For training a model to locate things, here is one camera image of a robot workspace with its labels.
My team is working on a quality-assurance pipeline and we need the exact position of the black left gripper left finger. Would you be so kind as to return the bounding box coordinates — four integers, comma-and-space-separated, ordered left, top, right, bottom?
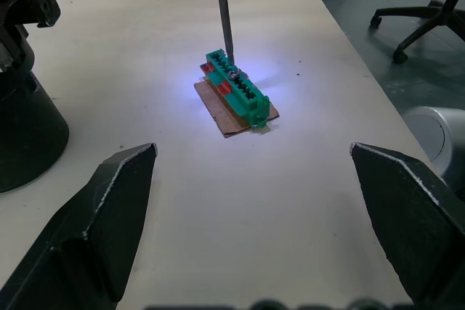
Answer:
0, 142, 160, 310

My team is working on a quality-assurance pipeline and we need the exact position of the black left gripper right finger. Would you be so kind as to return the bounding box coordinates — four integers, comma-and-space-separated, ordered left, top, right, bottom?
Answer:
348, 141, 465, 306

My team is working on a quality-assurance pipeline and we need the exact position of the black electric screwdriver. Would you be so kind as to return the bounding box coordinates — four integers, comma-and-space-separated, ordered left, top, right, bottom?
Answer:
212, 0, 236, 68

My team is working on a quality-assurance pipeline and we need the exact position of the small brown cardboard piece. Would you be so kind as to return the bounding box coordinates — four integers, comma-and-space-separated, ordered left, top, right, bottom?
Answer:
193, 79, 283, 139

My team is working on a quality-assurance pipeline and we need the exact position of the green plastic gripper part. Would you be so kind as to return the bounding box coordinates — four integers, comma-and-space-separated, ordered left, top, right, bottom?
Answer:
198, 48, 271, 131

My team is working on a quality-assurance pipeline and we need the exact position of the grey rounded shape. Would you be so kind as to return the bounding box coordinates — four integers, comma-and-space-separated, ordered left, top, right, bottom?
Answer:
402, 105, 465, 195

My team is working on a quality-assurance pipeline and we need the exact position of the black cylindrical stand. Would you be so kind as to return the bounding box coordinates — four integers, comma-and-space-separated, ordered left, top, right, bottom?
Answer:
0, 0, 70, 195

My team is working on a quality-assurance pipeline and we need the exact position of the black office chair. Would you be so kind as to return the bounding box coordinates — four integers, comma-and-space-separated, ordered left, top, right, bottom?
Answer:
369, 0, 465, 65

